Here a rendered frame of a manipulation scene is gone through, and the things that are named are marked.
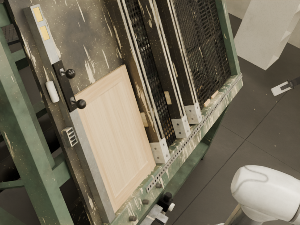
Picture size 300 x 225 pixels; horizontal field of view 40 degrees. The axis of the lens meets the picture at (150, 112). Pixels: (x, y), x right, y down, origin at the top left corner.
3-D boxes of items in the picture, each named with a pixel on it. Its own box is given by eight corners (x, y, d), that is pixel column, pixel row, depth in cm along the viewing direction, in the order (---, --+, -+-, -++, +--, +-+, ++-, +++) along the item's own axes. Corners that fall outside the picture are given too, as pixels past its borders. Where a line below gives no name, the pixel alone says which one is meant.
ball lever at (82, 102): (68, 106, 162) (80, 111, 151) (64, 97, 161) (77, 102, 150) (76, 102, 164) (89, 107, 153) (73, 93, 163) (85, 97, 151)
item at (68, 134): (66, 147, 165) (72, 147, 163) (60, 131, 162) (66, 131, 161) (72, 142, 168) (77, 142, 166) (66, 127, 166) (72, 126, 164)
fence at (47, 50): (102, 222, 181) (110, 223, 179) (22, 8, 150) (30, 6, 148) (108, 216, 185) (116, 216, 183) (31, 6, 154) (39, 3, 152)
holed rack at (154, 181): (147, 193, 203) (147, 193, 203) (145, 188, 202) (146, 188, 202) (241, 76, 333) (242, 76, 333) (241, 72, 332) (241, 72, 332)
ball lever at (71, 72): (57, 77, 159) (69, 81, 147) (53, 68, 157) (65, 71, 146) (66, 74, 160) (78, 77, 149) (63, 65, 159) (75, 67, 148)
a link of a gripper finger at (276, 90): (292, 88, 149) (291, 88, 148) (274, 96, 153) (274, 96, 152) (288, 80, 149) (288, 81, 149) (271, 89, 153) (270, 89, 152)
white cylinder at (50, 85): (43, 83, 156) (50, 102, 159) (48, 82, 155) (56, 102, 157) (48, 81, 159) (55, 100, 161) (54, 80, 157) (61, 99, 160)
